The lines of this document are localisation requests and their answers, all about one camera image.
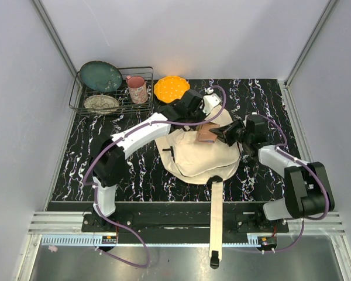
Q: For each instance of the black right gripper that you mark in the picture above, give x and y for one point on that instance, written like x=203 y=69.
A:
x=224 y=133

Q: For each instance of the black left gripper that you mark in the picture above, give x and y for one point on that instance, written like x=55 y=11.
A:
x=201 y=111

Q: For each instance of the salmon leather wallet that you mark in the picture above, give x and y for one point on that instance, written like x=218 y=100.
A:
x=204 y=134

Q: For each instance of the cream canvas backpack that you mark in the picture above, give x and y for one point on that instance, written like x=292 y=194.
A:
x=196 y=162

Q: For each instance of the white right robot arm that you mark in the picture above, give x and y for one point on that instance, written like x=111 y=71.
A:
x=307 y=191

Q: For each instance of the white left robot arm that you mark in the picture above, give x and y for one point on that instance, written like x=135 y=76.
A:
x=108 y=166

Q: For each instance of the yellow polka dot plate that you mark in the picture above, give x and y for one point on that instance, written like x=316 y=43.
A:
x=170 y=88

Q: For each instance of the pink ghost pattern mug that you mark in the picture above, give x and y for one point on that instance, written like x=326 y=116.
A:
x=137 y=89

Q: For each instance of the speckled beige plate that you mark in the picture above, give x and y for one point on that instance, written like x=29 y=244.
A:
x=101 y=104

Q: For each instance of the dark teal plate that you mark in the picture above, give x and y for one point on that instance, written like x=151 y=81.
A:
x=101 y=76

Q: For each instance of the grey wire dish rack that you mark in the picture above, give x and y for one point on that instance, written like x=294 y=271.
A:
x=80 y=92

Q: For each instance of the aluminium front rail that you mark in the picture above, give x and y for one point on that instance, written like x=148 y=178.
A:
x=78 y=222

